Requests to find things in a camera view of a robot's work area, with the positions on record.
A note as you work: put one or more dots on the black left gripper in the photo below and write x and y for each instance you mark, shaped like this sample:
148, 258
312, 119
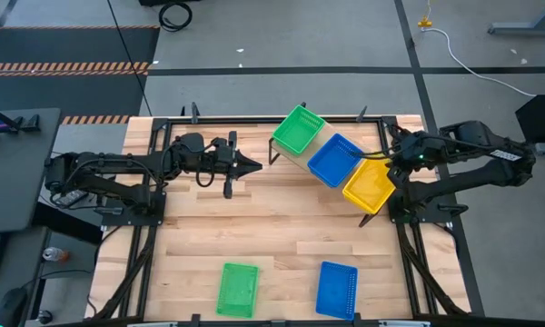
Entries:
222, 156

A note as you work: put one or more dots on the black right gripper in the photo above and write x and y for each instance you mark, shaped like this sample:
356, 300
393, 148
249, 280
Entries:
413, 150

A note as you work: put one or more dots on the yellow plastic slotted basket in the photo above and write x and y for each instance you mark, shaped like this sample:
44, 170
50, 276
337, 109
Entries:
368, 186

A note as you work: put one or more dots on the blue plastic slotted basket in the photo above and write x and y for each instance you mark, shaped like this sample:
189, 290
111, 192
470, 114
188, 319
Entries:
335, 160
337, 290

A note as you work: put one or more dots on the green plastic slotted basket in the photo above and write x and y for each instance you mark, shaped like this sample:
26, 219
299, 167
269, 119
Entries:
237, 290
298, 131

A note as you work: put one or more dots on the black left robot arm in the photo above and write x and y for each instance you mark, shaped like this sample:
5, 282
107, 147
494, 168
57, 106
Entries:
118, 160

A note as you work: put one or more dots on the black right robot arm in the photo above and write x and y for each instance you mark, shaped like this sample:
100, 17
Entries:
472, 179

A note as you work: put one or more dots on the silver aluminium profile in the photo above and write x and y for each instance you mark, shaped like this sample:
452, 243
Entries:
404, 324
152, 324

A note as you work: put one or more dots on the yellow plug connector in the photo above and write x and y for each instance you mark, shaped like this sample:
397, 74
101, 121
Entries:
424, 22

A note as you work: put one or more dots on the black box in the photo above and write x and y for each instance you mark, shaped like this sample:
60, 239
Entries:
542, 119

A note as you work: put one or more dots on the black remote control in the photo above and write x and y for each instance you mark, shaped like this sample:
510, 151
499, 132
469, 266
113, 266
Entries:
70, 198

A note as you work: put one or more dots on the grey metal table leg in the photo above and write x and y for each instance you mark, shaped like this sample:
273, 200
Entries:
518, 29

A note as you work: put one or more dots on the clear plastic bottle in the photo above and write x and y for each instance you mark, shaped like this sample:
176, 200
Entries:
54, 254

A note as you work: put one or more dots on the black hazard-striped floor mat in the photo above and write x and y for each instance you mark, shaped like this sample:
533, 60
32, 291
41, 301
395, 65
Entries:
63, 47

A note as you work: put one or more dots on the grey side desk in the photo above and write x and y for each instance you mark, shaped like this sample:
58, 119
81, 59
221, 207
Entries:
13, 172

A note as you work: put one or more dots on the dark grey keyboard desk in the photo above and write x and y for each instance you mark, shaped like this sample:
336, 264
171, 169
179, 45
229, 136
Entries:
18, 272

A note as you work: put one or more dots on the black computer mouse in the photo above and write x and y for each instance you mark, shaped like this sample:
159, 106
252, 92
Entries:
10, 309

